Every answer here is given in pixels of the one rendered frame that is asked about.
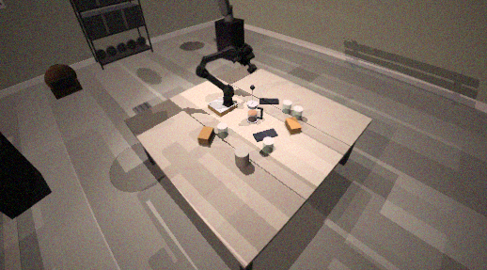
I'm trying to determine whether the glass french press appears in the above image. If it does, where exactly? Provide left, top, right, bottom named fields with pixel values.
left=246, top=85, right=263, bottom=124

